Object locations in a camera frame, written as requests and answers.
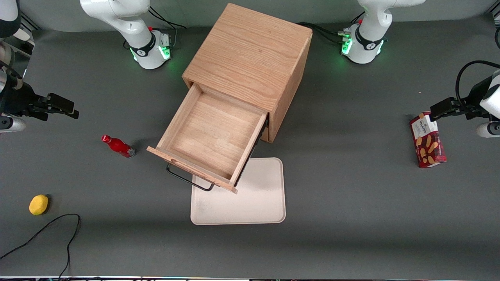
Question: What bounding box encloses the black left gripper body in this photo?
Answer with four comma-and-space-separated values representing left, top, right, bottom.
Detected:
465, 75, 492, 119

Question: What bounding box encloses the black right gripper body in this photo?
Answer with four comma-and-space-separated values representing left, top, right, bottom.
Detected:
0, 80, 47, 121

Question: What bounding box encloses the oak wooden drawer cabinet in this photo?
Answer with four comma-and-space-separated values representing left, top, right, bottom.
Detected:
182, 3, 314, 144

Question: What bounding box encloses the red tartan shortbread box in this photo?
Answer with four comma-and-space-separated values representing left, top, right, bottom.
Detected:
410, 112, 447, 168

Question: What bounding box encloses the red bottle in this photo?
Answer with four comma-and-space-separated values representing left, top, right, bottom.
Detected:
101, 134, 136, 158

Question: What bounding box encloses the yellow lemon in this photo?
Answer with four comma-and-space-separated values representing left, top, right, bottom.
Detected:
29, 194, 49, 216

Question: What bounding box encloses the beige rectangular plastic tray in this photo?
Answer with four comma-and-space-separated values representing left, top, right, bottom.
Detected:
190, 157, 286, 226

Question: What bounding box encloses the black cable loop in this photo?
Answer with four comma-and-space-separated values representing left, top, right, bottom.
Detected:
455, 60, 500, 108

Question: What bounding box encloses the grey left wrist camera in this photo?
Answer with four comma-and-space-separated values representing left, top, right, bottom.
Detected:
477, 122, 500, 138

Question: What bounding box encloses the aluminium frame bar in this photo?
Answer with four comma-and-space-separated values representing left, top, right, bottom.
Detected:
19, 12, 40, 32

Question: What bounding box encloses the thin black table cable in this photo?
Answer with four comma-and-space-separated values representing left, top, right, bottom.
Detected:
0, 213, 81, 279

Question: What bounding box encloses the black base cable bundle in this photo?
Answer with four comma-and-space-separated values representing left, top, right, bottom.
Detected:
296, 22, 345, 45
148, 5, 186, 49

